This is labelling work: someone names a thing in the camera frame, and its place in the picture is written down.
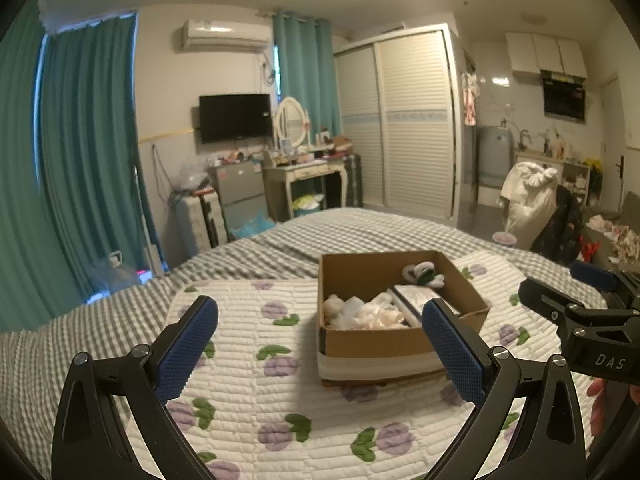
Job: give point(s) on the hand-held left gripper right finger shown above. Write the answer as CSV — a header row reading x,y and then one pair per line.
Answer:
x,y
452,350

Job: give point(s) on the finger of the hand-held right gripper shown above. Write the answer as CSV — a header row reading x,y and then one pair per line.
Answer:
x,y
545,297
592,272

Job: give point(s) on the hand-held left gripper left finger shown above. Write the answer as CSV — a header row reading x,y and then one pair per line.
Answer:
x,y
187,347

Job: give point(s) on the white tissue packet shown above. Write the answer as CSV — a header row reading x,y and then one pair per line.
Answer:
x,y
417,297

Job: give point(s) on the brown cardboard box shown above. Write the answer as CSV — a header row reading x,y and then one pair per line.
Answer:
x,y
380,350

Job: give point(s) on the beige cloth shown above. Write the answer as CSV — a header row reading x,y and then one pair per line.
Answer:
x,y
385,317

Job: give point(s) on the white green plush sock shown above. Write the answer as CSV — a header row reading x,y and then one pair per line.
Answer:
x,y
425,274

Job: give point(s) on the grey sock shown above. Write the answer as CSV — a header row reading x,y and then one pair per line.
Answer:
x,y
354,307

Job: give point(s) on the white fluffy sock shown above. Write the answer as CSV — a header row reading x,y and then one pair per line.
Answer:
x,y
332,310

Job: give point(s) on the person's right hand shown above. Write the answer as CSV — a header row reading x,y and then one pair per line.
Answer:
x,y
600,407

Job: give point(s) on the pile of light clothes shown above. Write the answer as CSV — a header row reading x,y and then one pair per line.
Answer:
x,y
620,240

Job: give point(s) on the dark jacket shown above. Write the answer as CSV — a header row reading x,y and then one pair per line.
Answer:
x,y
560,230

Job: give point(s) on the pink bowl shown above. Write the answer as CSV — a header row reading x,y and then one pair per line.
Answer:
x,y
505,238

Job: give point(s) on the small white shelf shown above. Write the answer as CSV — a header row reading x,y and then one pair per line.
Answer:
x,y
577,182

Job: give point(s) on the white clothing bundle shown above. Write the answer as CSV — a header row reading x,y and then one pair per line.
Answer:
x,y
530,205

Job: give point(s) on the floral white quilt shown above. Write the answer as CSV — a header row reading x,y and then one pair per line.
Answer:
x,y
260,410

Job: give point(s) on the clear water jug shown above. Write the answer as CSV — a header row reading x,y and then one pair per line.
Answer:
x,y
112,277

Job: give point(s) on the white suitcase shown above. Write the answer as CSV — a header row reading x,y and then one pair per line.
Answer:
x,y
197,222

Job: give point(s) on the blue plastic bag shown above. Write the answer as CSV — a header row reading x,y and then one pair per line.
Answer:
x,y
252,225

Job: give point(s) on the grey washing machine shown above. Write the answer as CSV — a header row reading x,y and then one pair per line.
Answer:
x,y
494,157

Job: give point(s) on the small silver fridge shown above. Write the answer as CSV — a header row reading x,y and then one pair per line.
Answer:
x,y
237,195

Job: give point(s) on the clear plastic bag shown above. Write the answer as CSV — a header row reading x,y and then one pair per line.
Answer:
x,y
190,175

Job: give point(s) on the black range hood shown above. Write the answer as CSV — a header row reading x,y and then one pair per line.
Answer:
x,y
564,97

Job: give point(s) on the white dressing table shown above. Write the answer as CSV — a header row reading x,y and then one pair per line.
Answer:
x,y
305,172

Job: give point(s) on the hanging pink clothes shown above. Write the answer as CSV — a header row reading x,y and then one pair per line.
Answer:
x,y
470,100

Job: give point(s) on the teal curtain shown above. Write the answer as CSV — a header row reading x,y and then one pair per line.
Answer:
x,y
90,160
20,185
307,70

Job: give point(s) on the white sliding wardrobe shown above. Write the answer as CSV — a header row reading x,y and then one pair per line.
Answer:
x,y
415,125

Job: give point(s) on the oval white mirror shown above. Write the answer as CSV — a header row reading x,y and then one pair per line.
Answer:
x,y
291,122

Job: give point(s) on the white air conditioner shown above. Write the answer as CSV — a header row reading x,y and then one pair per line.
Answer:
x,y
225,35

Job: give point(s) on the white wall cabinets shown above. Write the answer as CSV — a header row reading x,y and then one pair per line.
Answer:
x,y
545,55

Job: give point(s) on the black wall television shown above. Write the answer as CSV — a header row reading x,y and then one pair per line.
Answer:
x,y
235,117

